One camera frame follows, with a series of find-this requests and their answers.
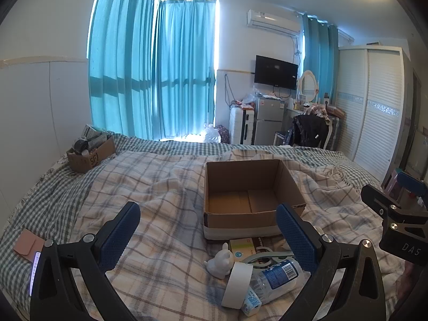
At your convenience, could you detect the pink pouch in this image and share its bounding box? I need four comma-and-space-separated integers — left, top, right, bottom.
14, 229, 46, 258

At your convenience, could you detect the black wall television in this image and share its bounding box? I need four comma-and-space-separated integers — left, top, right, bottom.
254, 54, 299, 91

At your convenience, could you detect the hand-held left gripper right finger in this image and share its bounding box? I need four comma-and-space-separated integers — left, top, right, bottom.
276, 203, 397, 321

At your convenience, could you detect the white tape roll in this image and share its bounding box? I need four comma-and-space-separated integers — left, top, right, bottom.
221, 262, 255, 310

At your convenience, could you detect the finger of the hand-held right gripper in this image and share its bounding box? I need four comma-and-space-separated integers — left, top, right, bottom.
395, 170, 428, 208
360, 183, 403, 220

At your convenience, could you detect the person's right hand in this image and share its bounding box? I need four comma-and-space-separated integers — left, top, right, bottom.
397, 260, 419, 303

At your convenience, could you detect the small cardboard box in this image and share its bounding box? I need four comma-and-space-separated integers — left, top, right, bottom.
66, 136, 117, 174

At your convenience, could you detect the white suitcase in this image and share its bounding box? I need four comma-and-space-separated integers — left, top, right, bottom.
229, 105, 257, 145

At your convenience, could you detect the dark striped suitcase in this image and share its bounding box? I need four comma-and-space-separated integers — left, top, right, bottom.
326, 114, 345, 152

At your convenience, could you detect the smartphone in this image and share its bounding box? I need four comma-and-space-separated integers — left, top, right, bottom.
29, 251, 43, 297

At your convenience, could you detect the clear plastic bag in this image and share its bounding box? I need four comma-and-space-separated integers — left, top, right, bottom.
240, 88, 265, 106

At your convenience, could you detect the wide teal curtain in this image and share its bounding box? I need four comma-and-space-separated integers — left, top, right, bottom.
87, 0, 158, 141

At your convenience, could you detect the silver fridge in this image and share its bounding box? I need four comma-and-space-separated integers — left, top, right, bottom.
254, 97, 286, 146

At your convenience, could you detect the black jacket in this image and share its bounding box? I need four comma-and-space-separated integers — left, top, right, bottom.
289, 113, 332, 148

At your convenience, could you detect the white wardrobe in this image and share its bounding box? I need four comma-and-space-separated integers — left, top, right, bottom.
334, 45, 414, 184

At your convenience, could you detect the narrow teal curtain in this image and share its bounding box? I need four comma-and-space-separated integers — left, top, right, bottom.
300, 13, 340, 104

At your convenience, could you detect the white air conditioner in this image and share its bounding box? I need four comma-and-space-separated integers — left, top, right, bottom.
246, 9, 302, 36

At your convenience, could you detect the white printed packet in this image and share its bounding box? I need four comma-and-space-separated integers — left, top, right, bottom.
82, 124, 108, 142

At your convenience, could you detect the green checkered bedsheet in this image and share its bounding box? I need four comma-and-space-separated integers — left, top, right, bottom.
0, 130, 392, 321

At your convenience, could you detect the white oval mirror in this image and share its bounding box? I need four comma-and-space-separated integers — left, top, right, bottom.
298, 70, 319, 103

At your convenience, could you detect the plaid blanket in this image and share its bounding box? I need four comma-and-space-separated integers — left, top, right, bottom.
74, 147, 408, 321

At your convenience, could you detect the floral bag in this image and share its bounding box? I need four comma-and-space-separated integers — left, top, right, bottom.
216, 125, 231, 144

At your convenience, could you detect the white rabbit figurine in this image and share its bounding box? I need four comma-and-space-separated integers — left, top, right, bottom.
205, 243, 235, 279

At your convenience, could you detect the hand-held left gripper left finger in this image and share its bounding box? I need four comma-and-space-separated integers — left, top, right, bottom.
29, 201, 141, 321

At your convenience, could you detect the green white medicine box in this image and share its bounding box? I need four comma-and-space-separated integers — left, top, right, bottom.
229, 236, 280, 262

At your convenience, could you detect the clear water jug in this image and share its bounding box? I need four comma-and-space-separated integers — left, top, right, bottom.
202, 123, 222, 144

